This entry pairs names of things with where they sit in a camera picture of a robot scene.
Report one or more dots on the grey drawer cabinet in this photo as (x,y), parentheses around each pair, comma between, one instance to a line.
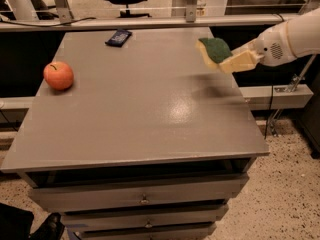
(148,143)

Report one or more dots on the yellow sponge with green top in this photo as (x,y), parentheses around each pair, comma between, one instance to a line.
(213,51)

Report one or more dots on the red orange apple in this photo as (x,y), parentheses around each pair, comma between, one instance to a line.
(58,75)

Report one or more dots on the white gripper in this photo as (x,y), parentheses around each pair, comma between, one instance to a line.
(274,47)

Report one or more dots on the grey metal rail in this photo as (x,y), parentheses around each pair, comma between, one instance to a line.
(87,24)

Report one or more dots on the dark blue snack packet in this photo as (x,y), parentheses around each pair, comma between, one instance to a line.
(119,38)

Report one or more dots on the black shoe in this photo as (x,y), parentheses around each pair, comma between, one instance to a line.
(50,229)

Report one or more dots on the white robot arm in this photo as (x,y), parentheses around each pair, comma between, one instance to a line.
(305,34)

